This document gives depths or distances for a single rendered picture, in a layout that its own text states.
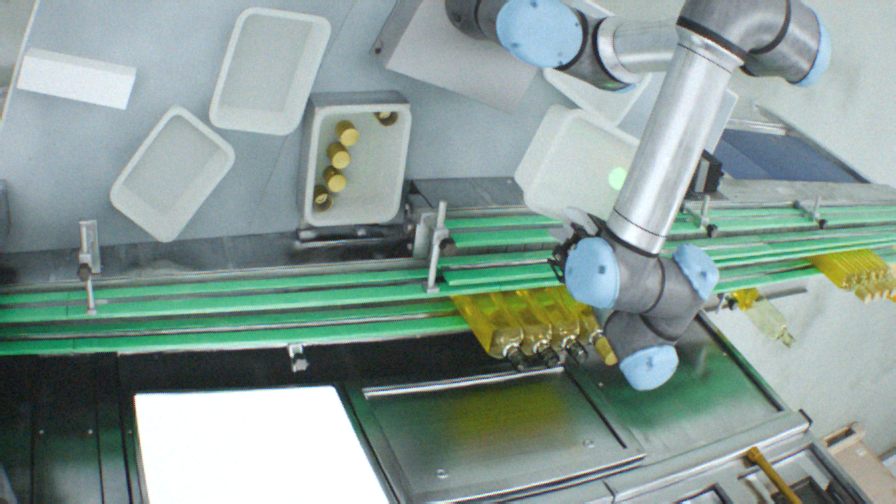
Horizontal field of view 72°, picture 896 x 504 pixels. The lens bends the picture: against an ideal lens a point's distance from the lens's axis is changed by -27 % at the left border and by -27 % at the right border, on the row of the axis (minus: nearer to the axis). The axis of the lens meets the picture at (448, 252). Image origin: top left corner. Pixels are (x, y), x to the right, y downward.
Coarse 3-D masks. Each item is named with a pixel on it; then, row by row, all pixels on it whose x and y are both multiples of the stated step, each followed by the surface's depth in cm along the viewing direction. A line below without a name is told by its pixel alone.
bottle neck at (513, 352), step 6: (510, 348) 136; (516, 348) 136; (504, 354) 138; (510, 354) 136; (516, 354) 135; (522, 354) 135; (510, 360) 135; (516, 360) 134; (522, 360) 133; (528, 360) 134; (516, 366) 134; (522, 366) 136; (528, 366) 135; (522, 372) 135
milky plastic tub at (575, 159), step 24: (552, 120) 120; (576, 120) 125; (600, 120) 118; (552, 144) 117; (576, 144) 127; (600, 144) 129; (624, 144) 131; (528, 168) 122; (552, 168) 128; (576, 168) 129; (600, 168) 131; (624, 168) 132; (528, 192) 119; (552, 192) 130; (576, 192) 132; (600, 192) 133; (552, 216) 123; (600, 216) 134
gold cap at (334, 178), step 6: (330, 168) 144; (336, 168) 144; (324, 174) 144; (330, 174) 142; (336, 174) 142; (342, 174) 143; (324, 180) 145; (330, 180) 142; (336, 180) 142; (342, 180) 142; (330, 186) 142; (336, 186) 143; (342, 186) 143
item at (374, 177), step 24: (336, 120) 141; (360, 120) 143; (408, 120) 138; (312, 144) 134; (360, 144) 145; (384, 144) 147; (312, 168) 136; (360, 168) 148; (384, 168) 148; (312, 192) 138; (336, 192) 148; (360, 192) 150; (384, 192) 149; (312, 216) 141; (336, 216) 144; (360, 216) 145; (384, 216) 146
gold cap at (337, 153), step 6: (330, 144) 143; (336, 144) 142; (342, 144) 143; (330, 150) 141; (336, 150) 140; (342, 150) 140; (330, 156) 141; (336, 156) 140; (342, 156) 140; (348, 156) 140; (336, 162) 140; (342, 162) 141; (348, 162) 141
